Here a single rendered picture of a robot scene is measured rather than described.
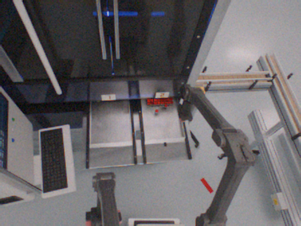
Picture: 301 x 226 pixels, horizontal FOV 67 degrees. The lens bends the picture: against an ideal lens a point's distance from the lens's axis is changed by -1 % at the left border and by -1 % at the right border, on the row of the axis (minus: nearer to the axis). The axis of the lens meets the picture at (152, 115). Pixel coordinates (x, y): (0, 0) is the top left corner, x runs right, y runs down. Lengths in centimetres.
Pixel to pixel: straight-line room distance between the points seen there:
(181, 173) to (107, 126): 111
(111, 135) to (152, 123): 28
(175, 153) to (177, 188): 90
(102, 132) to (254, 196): 169
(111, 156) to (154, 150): 27
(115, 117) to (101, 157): 29
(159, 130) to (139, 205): 96
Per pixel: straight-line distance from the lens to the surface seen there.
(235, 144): 81
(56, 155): 156
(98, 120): 153
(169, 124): 153
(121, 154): 144
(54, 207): 235
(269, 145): 216
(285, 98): 194
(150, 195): 228
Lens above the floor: 224
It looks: 61 degrees down
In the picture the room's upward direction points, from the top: 11 degrees clockwise
